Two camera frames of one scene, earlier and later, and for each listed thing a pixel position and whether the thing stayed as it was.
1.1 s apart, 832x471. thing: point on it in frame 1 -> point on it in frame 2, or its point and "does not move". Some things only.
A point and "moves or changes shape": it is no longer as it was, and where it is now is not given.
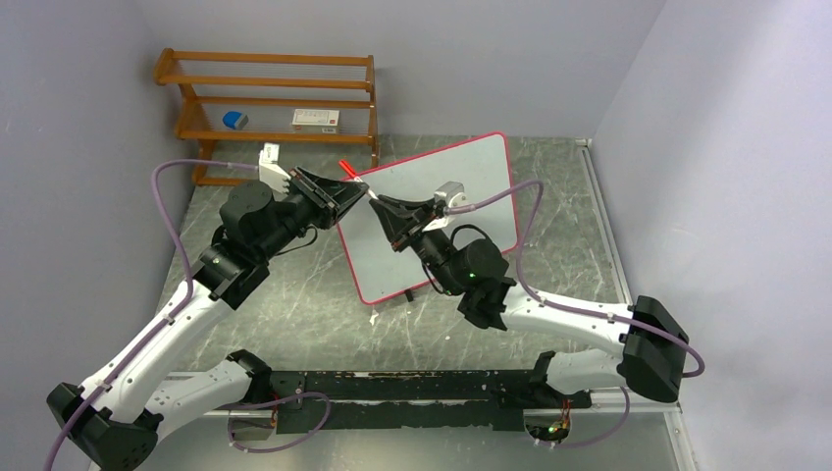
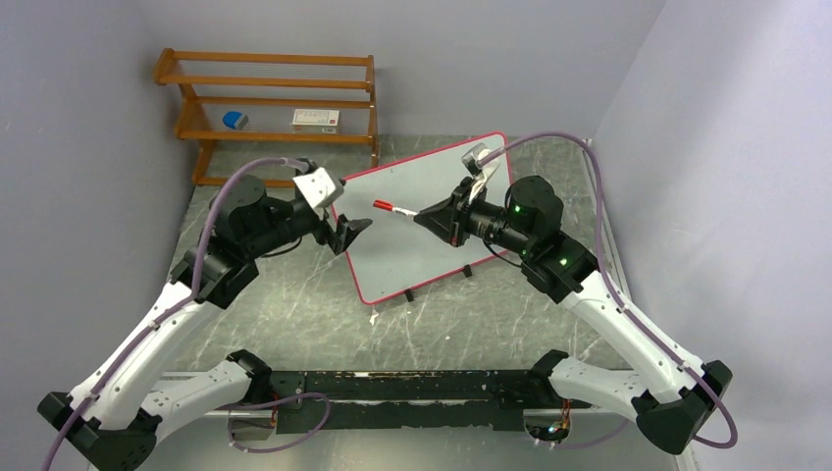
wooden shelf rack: (271, 98) does not move
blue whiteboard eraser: (235, 120) does not move
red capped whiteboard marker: (350, 171) moves or changes shape
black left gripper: (327, 196) -> (346, 231)
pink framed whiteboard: (375, 270) does not move
